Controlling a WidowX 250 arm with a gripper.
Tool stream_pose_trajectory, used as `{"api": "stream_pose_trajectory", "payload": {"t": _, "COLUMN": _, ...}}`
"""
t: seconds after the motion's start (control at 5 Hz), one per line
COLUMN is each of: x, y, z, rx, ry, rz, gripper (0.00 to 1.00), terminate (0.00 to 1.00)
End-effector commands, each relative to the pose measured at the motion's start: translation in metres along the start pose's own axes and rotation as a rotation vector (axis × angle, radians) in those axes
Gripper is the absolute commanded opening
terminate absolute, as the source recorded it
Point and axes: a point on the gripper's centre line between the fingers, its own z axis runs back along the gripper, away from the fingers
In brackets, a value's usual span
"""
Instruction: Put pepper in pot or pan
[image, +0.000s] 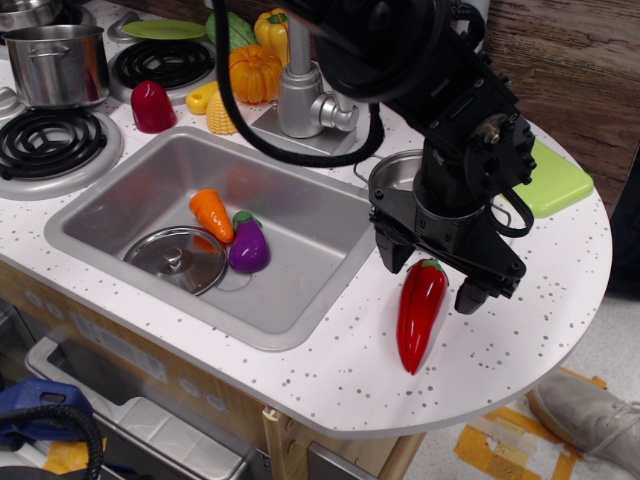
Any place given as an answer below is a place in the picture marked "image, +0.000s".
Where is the front black stove burner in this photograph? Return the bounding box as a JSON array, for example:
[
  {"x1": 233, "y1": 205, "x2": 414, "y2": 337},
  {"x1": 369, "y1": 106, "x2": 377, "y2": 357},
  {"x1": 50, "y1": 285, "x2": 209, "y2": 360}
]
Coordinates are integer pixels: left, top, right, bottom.
[{"x1": 1, "y1": 109, "x2": 108, "y2": 180}]

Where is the orange toy carrot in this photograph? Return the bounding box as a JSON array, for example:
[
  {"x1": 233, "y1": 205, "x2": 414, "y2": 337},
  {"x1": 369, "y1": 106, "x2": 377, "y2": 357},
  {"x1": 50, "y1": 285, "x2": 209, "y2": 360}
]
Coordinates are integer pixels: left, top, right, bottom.
[{"x1": 189, "y1": 189, "x2": 235, "y2": 244}]

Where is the grey shoe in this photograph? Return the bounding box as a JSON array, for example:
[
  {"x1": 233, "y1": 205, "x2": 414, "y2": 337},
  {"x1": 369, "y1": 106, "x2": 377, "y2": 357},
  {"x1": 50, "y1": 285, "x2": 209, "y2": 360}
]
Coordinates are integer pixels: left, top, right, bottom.
[{"x1": 526, "y1": 370, "x2": 639, "y2": 477}]

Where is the rear black stove burner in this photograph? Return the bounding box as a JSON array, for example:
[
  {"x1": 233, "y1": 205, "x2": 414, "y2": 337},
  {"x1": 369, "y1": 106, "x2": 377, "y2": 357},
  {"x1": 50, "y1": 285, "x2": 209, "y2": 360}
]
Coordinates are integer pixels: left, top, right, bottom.
[{"x1": 113, "y1": 40, "x2": 215, "y2": 89}]

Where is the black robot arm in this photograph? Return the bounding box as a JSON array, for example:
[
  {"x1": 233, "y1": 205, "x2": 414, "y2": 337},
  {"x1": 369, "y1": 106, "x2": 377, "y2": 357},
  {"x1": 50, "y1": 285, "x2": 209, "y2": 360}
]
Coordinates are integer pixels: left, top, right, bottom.
[{"x1": 284, "y1": 1, "x2": 536, "y2": 314}]

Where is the yellow toy corn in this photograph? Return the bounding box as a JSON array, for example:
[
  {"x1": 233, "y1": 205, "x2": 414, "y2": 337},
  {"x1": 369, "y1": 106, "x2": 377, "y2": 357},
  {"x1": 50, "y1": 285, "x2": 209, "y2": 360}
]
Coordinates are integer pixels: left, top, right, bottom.
[{"x1": 205, "y1": 91, "x2": 237, "y2": 135}]

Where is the green toy bitter gourd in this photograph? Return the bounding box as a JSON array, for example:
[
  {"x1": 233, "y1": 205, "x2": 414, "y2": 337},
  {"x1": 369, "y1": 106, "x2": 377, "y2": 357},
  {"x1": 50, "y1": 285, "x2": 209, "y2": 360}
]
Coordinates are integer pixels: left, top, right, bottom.
[{"x1": 205, "y1": 12, "x2": 258, "y2": 51}]

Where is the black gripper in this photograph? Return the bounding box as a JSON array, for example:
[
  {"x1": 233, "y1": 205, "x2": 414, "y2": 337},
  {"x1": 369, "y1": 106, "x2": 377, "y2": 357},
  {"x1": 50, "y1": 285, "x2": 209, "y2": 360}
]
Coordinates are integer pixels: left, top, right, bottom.
[{"x1": 369, "y1": 198, "x2": 526, "y2": 315}]

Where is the dark red toy pepper piece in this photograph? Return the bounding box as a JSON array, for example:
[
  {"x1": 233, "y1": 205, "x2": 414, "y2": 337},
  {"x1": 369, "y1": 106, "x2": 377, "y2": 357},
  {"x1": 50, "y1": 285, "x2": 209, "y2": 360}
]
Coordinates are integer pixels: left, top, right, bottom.
[{"x1": 130, "y1": 80, "x2": 177, "y2": 134}]

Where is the red toy chili pepper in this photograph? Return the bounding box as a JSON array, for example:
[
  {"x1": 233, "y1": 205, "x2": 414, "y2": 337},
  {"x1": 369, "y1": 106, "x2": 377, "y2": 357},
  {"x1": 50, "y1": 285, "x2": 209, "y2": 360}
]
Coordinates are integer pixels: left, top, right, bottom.
[{"x1": 396, "y1": 258, "x2": 449, "y2": 375}]

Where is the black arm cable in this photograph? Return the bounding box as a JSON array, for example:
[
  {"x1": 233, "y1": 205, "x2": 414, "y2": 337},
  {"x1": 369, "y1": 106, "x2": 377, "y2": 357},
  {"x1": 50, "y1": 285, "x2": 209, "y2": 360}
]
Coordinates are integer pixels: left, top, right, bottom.
[{"x1": 210, "y1": 0, "x2": 386, "y2": 169}]

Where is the black stove burner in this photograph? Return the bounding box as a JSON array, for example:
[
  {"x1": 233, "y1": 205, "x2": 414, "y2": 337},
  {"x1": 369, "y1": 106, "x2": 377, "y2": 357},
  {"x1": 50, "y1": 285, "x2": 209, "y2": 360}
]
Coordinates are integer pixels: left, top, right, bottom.
[
  {"x1": 1, "y1": 109, "x2": 108, "y2": 180},
  {"x1": 113, "y1": 40, "x2": 215, "y2": 89}
]

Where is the purple toy eggplant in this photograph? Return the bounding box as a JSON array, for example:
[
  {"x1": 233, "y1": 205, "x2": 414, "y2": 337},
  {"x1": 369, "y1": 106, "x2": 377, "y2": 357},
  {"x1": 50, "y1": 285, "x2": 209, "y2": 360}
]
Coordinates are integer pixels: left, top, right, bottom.
[{"x1": 228, "y1": 211, "x2": 271, "y2": 273}]

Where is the steel pot lid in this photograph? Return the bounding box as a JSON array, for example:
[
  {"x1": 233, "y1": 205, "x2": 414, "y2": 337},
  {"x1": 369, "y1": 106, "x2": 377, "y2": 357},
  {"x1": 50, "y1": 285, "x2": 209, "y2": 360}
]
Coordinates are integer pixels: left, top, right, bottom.
[{"x1": 124, "y1": 226, "x2": 227, "y2": 295}]

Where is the green toy plate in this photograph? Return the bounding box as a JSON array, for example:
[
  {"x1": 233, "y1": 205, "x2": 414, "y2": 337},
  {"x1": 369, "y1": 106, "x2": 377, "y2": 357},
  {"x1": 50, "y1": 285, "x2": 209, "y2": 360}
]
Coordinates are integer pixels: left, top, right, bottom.
[{"x1": 122, "y1": 19, "x2": 206, "y2": 40}]

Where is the light green cutting board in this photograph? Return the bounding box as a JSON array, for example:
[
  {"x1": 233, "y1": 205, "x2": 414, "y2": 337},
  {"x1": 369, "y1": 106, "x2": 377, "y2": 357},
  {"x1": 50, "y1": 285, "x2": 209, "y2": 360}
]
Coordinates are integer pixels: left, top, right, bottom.
[{"x1": 514, "y1": 140, "x2": 594, "y2": 218}]

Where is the steel bowl at corner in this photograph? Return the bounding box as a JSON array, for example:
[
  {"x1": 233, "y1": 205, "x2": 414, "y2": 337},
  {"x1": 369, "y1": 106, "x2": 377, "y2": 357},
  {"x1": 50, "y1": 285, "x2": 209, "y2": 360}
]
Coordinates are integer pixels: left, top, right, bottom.
[{"x1": 1, "y1": 0, "x2": 62, "y2": 32}]

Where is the silver toy faucet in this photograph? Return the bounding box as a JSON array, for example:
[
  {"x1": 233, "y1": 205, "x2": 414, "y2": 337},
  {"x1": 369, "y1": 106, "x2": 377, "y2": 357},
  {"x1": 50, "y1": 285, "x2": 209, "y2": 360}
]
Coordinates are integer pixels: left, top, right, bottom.
[{"x1": 251, "y1": 10, "x2": 359, "y2": 156}]

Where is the large steel pot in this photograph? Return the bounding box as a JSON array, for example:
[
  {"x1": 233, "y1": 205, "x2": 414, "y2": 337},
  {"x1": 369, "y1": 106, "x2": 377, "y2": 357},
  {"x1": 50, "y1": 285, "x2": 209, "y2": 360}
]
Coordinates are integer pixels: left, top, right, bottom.
[{"x1": 3, "y1": 25, "x2": 110, "y2": 109}]

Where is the yellow toy bell pepper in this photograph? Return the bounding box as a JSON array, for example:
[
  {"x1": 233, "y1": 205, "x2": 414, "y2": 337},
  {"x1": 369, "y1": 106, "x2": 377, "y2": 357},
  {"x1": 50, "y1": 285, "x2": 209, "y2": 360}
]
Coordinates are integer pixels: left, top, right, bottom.
[{"x1": 254, "y1": 8, "x2": 290, "y2": 67}]

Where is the silver toy sink basin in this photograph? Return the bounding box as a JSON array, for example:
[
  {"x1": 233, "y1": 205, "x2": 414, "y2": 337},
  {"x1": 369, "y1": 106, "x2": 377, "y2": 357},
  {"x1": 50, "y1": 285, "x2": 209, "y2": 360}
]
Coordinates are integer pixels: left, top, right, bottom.
[{"x1": 45, "y1": 127, "x2": 374, "y2": 350}]

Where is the grey oven door handle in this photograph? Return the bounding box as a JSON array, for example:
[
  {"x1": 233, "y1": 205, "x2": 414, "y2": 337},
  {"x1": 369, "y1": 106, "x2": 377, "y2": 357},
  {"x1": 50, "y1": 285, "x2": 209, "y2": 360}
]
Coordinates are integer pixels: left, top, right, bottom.
[{"x1": 25, "y1": 337, "x2": 252, "y2": 479}]

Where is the blue tool with black hose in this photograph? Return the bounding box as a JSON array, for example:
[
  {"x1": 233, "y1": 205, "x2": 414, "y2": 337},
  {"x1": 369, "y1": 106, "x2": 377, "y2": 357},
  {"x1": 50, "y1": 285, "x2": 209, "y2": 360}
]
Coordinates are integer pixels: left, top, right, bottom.
[{"x1": 1, "y1": 377, "x2": 104, "y2": 479}]

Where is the orange toy pumpkin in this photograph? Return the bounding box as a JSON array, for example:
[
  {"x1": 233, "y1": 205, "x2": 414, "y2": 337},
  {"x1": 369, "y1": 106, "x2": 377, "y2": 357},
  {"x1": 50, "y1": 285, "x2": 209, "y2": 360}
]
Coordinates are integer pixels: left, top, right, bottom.
[{"x1": 229, "y1": 44, "x2": 282, "y2": 104}]

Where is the small steel pot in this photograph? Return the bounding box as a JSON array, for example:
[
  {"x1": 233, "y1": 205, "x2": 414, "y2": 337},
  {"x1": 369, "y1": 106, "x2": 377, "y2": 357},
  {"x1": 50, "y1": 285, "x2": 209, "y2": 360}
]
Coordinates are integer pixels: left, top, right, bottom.
[{"x1": 353, "y1": 149, "x2": 423, "y2": 206}]

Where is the yellow toy banana piece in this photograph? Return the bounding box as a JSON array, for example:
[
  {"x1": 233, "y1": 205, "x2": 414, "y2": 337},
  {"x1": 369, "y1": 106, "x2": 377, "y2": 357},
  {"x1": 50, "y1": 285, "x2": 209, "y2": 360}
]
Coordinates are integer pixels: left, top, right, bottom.
[{"x1": 185, "y1": 81, "x2": 219, "y2": 115}]

